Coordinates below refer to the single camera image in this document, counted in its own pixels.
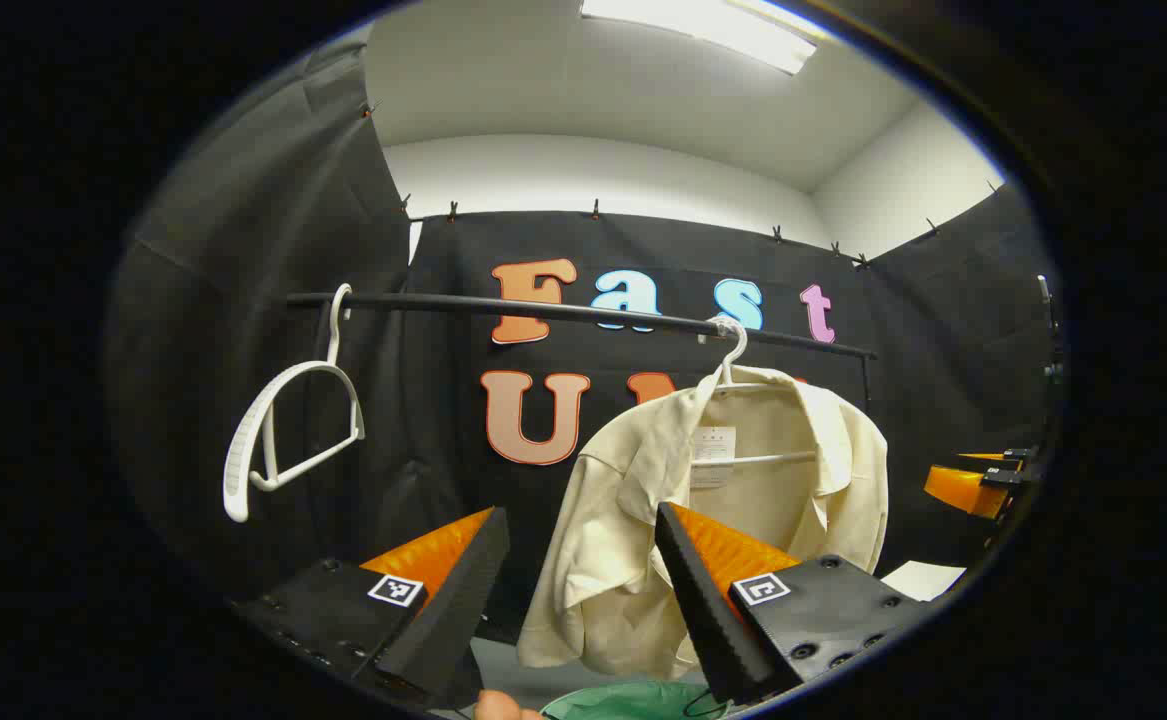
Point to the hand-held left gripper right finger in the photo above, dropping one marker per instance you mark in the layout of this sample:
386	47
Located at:
708	620

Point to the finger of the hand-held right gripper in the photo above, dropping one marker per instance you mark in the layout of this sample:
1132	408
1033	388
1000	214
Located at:
963	492
1013	455

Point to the long ceiling light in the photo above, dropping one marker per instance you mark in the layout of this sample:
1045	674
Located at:
713	25

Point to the white flat board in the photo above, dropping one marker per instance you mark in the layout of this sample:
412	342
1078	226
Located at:
923	580

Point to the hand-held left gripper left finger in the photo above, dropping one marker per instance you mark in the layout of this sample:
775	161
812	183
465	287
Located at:
443	620

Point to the black backdrop cloth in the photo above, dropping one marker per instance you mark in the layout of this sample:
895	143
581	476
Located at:
393	400

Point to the black clothes rack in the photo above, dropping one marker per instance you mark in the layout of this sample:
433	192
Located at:
443	303

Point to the cream shirt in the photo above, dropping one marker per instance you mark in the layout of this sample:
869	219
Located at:
623	520

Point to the white hanger with thin bar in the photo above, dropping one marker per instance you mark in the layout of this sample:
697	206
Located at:
783	458

